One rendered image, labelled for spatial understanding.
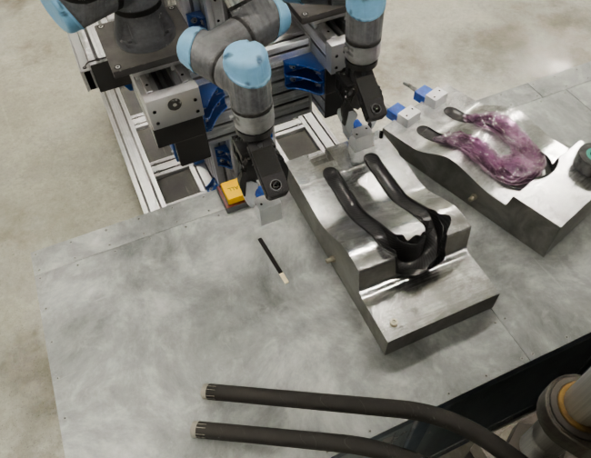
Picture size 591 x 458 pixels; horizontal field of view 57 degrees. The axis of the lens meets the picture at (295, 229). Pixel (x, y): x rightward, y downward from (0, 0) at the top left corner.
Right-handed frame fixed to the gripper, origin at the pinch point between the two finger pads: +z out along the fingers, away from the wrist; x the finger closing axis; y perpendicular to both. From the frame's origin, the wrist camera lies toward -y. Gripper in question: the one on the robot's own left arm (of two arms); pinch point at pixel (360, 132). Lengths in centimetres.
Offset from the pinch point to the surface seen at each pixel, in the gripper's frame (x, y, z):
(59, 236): 93, 84, 93
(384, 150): -4.1, -5.0, 3.4
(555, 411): 9, -74, -12
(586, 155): -40, -30, -2
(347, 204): 11.0, -15.4, 4.5
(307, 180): 16.6, -5.9, 3.4
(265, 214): 30.3, -14.9, -1.7
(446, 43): -130, 129, 93
